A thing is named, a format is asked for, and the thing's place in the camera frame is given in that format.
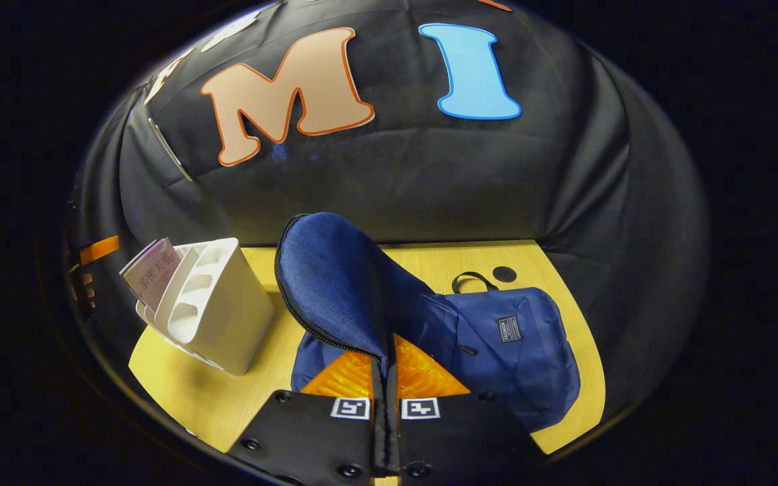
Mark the blue schoolbag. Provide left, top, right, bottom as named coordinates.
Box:
left=274, top=212, right=582, bottom=434

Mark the pink book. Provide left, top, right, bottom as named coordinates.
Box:
left=120, top=237, right=182, bottom=313

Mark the white plastic bookshelf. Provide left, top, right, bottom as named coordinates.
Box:
left=136, top=237, right=276, bottom=377

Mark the black backdrop cloth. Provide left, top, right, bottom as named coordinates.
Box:
left=68, top=0, right=710, bottom=433

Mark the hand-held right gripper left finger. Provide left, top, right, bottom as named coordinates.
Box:
left=227, top=350, right=390, bottom=481

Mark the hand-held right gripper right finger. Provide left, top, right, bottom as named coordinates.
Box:
left=389, top=334, right=546, bottom=481

